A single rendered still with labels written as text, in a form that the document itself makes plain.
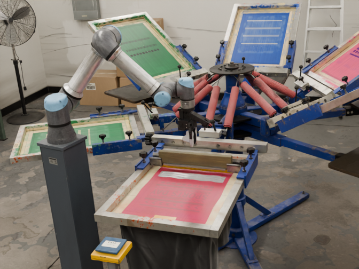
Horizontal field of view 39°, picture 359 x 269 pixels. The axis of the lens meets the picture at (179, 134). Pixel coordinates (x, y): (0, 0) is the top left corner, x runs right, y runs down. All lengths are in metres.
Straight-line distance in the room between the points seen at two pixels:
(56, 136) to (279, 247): 1.92
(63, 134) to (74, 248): 0.66
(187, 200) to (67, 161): 0.64
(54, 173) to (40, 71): 5.42
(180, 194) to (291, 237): 1.59
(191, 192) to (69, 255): 0.83
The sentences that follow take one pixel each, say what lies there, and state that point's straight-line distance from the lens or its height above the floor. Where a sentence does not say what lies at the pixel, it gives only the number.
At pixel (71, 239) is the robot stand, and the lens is 2.85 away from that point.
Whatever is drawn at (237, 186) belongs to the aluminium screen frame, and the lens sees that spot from 2.49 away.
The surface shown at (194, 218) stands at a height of 0.96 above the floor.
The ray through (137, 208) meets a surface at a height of 0.96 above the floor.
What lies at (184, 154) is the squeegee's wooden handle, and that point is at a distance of 2.70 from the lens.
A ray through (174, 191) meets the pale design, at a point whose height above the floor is 0.96.
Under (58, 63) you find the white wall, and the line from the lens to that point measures 7.96.
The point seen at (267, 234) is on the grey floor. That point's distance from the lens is 3.95.
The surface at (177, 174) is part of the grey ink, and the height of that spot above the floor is 0.96.
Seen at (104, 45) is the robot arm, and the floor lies 1.69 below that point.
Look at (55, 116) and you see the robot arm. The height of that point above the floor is 1.34.
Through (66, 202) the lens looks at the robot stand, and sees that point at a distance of 2.74.
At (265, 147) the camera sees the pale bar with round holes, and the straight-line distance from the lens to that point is 2.82.
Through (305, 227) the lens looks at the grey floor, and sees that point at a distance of 4.06.
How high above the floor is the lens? 2.13
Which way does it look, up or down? 21 degrees down
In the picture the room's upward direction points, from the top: 4 degrees counter-clockwise
